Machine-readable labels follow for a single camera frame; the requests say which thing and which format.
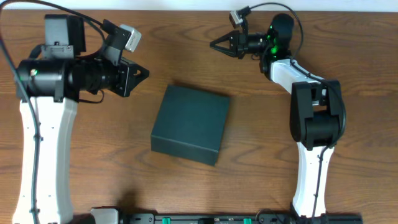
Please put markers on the black mounting rail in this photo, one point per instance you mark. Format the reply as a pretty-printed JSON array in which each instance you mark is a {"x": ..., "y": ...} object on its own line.
[{"x": 113, "y": 216}]

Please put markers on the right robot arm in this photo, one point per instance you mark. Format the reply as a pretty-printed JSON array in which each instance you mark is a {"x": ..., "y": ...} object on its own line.
[{"x": 317, "y": 112}]

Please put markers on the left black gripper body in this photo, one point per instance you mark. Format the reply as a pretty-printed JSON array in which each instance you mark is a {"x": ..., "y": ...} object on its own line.
[{"x": 126, "y": 77}]

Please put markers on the black gift box with lid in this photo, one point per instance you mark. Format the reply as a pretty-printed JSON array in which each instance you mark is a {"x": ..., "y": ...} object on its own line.
[{"x": 190, "y": 124}]

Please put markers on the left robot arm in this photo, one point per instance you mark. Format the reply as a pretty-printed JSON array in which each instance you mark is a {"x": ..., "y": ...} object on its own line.
[{"x": 52, "y": 79}]

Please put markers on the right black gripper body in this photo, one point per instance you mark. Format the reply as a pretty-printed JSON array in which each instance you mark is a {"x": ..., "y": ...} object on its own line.
[{"x": 240, "y": 43}]

